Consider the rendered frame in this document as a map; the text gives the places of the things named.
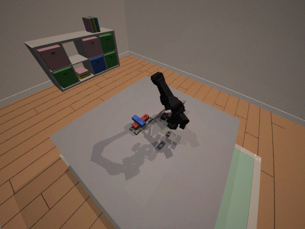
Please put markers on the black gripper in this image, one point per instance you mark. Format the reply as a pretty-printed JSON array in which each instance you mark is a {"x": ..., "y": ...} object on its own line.
[{"x": 165, "y": 115}]

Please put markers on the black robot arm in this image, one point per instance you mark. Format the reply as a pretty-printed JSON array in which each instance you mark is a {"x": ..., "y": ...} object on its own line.
[{"x": 170, "y": 102}]

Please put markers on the blue rectangular block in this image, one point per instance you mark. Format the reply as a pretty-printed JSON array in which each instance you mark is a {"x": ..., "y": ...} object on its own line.
[{"x": 138, "y": 120}]

